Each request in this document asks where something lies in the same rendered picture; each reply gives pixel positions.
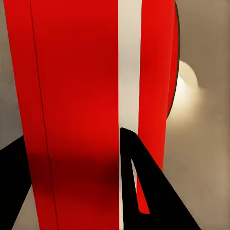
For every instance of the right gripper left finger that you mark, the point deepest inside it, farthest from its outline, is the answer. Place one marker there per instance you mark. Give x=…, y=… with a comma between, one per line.
x=15, y=182

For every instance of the coffee table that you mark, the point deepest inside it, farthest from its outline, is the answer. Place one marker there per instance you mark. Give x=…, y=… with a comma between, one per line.
x=196, y=158

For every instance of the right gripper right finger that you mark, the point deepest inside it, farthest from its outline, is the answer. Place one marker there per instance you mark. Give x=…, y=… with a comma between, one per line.
x=167, y=211

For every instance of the radio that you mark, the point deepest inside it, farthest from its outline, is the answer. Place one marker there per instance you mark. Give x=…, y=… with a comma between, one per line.
x=84, y=69

